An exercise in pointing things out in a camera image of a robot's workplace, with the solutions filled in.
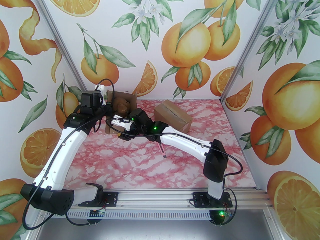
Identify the pink utility knife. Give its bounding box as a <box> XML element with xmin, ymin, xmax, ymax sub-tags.
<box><xmin>157</xmin><ymin>143</ymin><xmax>167</xmax><ymax>159</ymax></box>

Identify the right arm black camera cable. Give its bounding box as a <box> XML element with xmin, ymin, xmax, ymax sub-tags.
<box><xmin>106</xmin><ymin>118</ymin><xmax>244</xmax><ymax>227</ymax></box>

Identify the right aluminium frame post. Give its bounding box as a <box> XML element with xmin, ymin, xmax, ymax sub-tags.
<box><xmin>220</xmin><ymin>0</ymin><xmax>285</xmax><ymax>103</ymax></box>

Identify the perforated white metal strip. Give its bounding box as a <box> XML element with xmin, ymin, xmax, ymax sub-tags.
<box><xmin>42</xmin><ymin>210</ymin><xmax>213</xmax><ymax>219</ymax></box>

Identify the aluminium frame post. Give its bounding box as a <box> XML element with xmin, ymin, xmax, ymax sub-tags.
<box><xmin>220</xmin><ymin>0</ymin><xmax>285</xmax><ymax>103</ymax></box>
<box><xmin>29</xmin><ymin>0</ymin><xmax>93</xmax><ymax>106</ymax></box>

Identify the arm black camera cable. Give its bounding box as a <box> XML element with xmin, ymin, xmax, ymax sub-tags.
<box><xmin>106</xmin><ymin>118</ymin><xmax>244</xmax><ymax>227</ymax></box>
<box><xmin>22</xmin><ymin>78</ymin><xmax>115</xmax><ymax>231</ymax></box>

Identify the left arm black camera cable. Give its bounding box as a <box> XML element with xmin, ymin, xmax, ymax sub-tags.
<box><xmin>22</xmin><ymin>78</ymin><xmax>115</xmax><ymax>231</ymax></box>

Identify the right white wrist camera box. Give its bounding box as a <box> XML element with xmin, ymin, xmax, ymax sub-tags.
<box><xmin>111</xmin><ymin>114</ymin><xmax>133</xmax><ymax>132</ymax></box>

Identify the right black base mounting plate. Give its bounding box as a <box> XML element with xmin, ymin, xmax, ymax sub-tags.
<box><xmin>192</xmin><ymin>192</ymin><xmax>233</xmax><ymax>208</ymax></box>

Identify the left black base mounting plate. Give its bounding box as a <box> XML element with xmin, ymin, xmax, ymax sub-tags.
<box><xmin>78</xmin><ymin>191</ymin><xmax>119</xmax><ymax>207</ymax></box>

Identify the small circuit board green LED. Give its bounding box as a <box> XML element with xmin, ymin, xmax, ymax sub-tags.
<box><xmin>215</xmin><ymin>209</ymin><xmax>232</xmax><ymax>219</ymax></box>

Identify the brown teddy bear plush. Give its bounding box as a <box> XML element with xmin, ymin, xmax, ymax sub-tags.
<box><xmin>111</xmin><ymin>96</ymin><xmax>132</xmax><ymax>118</ymax></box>

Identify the long cardboard express box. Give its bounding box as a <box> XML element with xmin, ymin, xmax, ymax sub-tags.
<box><xmin>104</xmin><ymin>90</ymin><xmax>138</xmax><ymax>135</ymax></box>

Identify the left aluminium frame post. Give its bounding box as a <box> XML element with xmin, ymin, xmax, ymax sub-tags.
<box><xmin>29</xmin><ymin>0</ymin><xmax>93</xmax><ymax>106</ymax></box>

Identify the aluminium slotted base rail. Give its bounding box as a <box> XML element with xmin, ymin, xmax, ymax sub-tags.
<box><xmin>37</xmin><ymin>188</ymin><xmax>275</xmax><ymax>211</ymax></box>

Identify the squat cardboard express box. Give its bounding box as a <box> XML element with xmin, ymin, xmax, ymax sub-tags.
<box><xmin>154</xmin><ymin>99</ymin><xmax>193</xmax><ymax>134</ymax></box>

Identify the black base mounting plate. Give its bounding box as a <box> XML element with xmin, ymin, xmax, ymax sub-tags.
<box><xmin>78</xmin><ymin>191</ymin><xmax>119</xmax><ymax>207</ymax></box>
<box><xmin>192</xmin><ymin>192</ymin><xmax>233</xmax><ymax>208</ymax></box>

